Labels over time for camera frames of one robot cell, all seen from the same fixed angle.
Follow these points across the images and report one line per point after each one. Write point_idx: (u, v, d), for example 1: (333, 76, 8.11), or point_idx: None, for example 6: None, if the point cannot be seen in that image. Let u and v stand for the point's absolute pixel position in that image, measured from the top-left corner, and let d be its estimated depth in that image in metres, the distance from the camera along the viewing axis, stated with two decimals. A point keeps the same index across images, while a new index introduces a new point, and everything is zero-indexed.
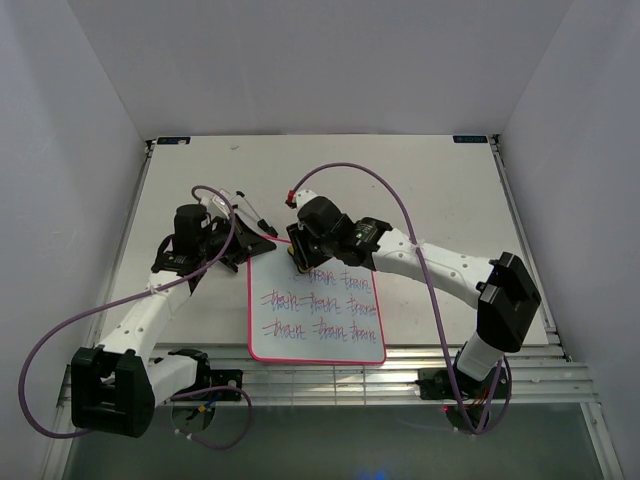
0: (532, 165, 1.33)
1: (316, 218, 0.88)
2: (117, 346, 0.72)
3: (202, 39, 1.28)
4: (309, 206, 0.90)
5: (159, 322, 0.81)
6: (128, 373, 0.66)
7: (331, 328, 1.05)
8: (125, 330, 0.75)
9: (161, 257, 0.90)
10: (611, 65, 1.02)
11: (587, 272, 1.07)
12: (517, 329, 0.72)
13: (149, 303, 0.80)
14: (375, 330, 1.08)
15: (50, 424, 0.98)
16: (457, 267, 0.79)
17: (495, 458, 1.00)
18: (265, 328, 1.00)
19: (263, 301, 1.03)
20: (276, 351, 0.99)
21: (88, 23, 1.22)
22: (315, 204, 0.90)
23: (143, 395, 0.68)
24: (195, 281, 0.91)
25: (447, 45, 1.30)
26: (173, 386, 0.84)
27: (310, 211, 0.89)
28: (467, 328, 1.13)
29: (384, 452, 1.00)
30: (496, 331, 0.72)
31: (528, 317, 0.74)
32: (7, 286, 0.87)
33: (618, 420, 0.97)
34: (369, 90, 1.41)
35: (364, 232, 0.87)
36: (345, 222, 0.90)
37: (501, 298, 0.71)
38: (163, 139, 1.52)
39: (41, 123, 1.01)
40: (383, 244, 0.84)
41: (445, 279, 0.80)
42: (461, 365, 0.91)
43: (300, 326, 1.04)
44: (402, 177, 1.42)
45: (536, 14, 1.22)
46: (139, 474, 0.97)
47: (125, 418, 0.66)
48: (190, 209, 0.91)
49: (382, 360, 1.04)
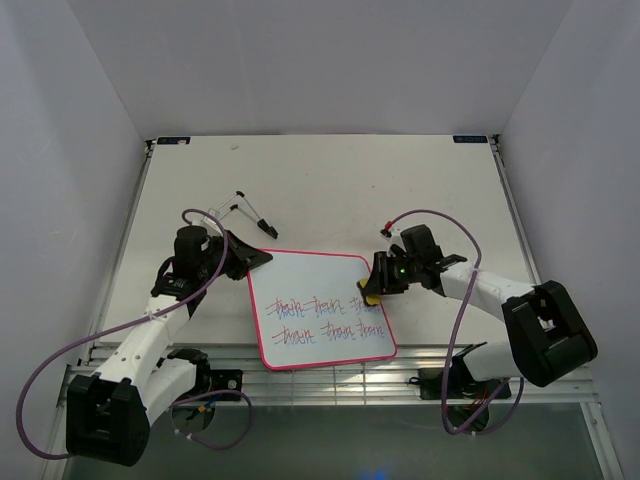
0: (532, 166, 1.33)
1: (412, 239, 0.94)
2: (115, 374, 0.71)
3: (201, 39, 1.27)
4: (412, 227, 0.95)
5: (157, 347, 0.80)
6: (123, 404, 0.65)
7: (339, 329, 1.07)
8: (122, 356, 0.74)
9: (161, 280, 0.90)
10: (611, 65, 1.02)
11: (587, 274, 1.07)
12: (549, 359, 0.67)
13: (148, 329, 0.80)
14: (382, 325, 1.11)
15: (49, 427, 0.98)
16: (500, 284, 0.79)
17: (495, 457, 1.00)
18: (274, 337, 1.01)
19: (268, 312, 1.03)
20: (289, 359, 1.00)
21: (88, 22, 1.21)
22: (414, 227, 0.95)
23: (137, 424, 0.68)
24: (193, 304, 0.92)
25: (447, 44, 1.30)
26: (171, 397, 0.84)
27: (410, 231, 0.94)
28: (472, 332, 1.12)
29: (385, 452, 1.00)
30: (524, 352, 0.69)
31: (571, 356, 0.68)
32: (8, 286, 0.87)
33: (619, 421, 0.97)
34: (369, 89, 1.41)
35: (443, 261, 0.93)
36: (436, 250, 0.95)
37: (528, 314, 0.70)
38: (163, 139, 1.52)
39: (42, 124, 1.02)
40: (453, 267, 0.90)
41: (487, 295, 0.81)
42: (466, 361, 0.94)
43: (309, 331, 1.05)
44: (402, 177, 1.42)
45: (536, 14, 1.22)
46: (140, 474, 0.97)
47: (119, 446, 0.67)
48: (189, 232, 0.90)
49: (395, 353, 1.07)
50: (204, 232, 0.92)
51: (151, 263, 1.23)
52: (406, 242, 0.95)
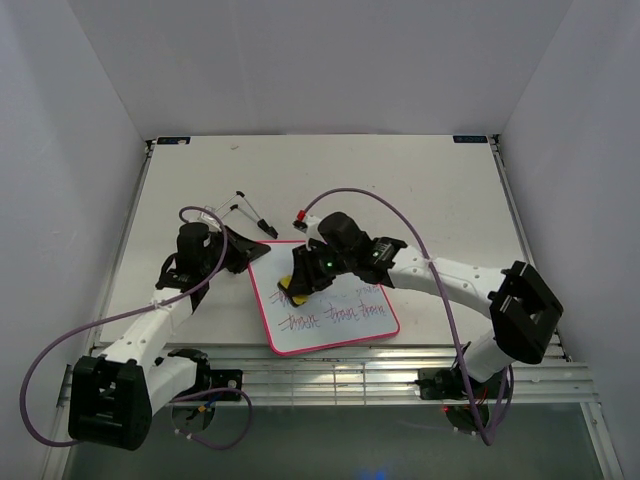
0: (532, 166, 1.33)
1: (337, 236, 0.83)
2: (120, 356, 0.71)
3: (201, 39, 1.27)
4: (330, 222, 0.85)
5: (160, 336, 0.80)
6: (128, 383, 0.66)
7: (342, 310, 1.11)
8: (128, 340, 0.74)
9: (164, 275, 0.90)
10: (610, 65, 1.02)
11: (587, 273, 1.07)
12: (539, 341, 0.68)
13: (152, 317, 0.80)
14: (383, 303, 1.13)
15: (50, 424, 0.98)
16: (470, 277, 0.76)
17: (495, 458, 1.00)
18: (281, 325, 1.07)
19: (272, 301, 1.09)
20: (297, 343, 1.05)
21: (88, 22, 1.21)
22: (335, 220, 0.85)
23: (141, 408, 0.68)
24: (197, 299, 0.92)
25: (447, 44, 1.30)
26: (171, 392, 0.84)
27: (329, 227, 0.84)
28: (471, 331, 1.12)
29: (385, 452, 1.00)
30: (515, 343, 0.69)
31: (550, 327, 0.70)
32: (7, 286, 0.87)
33: (619, 421, 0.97)
34: (369, 89, 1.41)
35: (381, 251, 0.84)
36: (365, 239, 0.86)
37: (514, 306, 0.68)
38: (163, 139, 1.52)
39: (42, 123, 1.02)
40: (398, 260, 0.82)
41: (458, 290, 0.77)
42: (470, 368, 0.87)
43: (313, 315, 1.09)
44: (401, 177, 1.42)
45: (536, 13, 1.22)
46: (140, 474, 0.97)
47: (121, 430, 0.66)
48: (191, 228, 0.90)
49: (397, 329, 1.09)
50: (205, 228, 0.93)
51: (151, 263, 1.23)
52: (329, 240, 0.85)
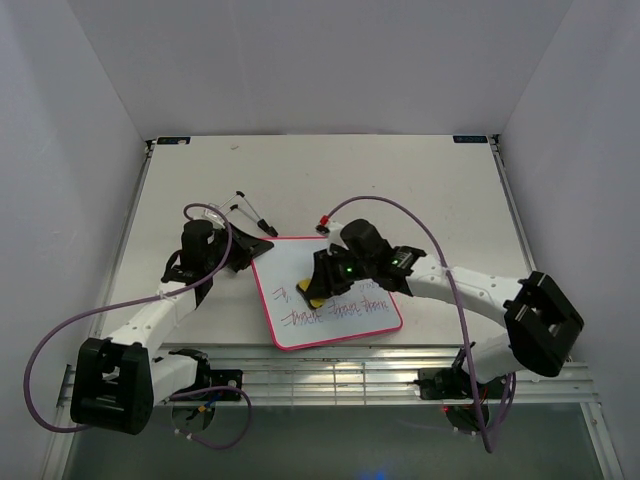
0: (532, 166, 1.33)
1: (359, 244, 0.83)
2: (124, 339, 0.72)
3: (201, 39, 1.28)
4: (351, 229, 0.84)
5: (165, 326, 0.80)
6: (133, 365, 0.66)
7: (345, 306, 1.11)
8: (133, 326, 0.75)
9: (170, 270, 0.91)
10: (610, 65, 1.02)
11: (586, 273, 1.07)
12: (556, 353, 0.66)
13: (157, 306, 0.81)
14: (385, 299, 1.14)
15: (51, 422, 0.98)
16: (486, 286, 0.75)
17: (495, 458, 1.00)
18: (283, 320, 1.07)
19: (275, 297, 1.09)
20: (299, 339, 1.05)
21: (88, 22, 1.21)
22: (357, 227, 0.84)
23: (144, 392, 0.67)
24: (200, 294, 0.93)
25: (447, 44, 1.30)
26: (172, 386, 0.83)
27: (352, 233, 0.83)
28: (471, 331, 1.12)
29: (385, 453, 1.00)
30: (531, 354, 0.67)
31: (569, 340, 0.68)
32: (7, 286, 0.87)
33: (619, 421, 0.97)
34: (369, 89, 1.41)
35: (400, 259, 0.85)
36: (386, 247, 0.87)
37: (530, 316, 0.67)
38: (163, 139, 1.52)
39: (42, 122, 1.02)
40: (417, 269, 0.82)
41: (473, 298, 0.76)
42: (477, 374, 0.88)
43: (316, 310, 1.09)
44: (401, 177, 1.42)
45: (536, 13, 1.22)
46: (139, 474, 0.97)
47: (124, 412, 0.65)
48: (197, 225, 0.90)
49: (400, 324, 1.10)
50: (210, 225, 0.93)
51: (150, 263, 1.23)
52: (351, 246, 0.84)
